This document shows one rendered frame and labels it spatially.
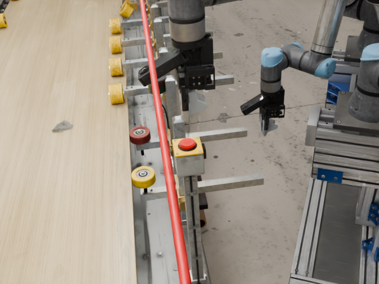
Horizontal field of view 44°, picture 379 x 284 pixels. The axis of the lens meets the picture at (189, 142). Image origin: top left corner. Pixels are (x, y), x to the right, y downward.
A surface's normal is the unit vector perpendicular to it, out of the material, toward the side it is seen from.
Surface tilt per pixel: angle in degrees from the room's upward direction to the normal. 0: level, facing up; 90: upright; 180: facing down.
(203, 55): 90
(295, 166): 0
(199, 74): 90
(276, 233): 0
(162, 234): 0
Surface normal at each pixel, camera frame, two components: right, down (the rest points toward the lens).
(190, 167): 0.14, 0.58
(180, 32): -0.36, 0.57
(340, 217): -0.06, -0.80
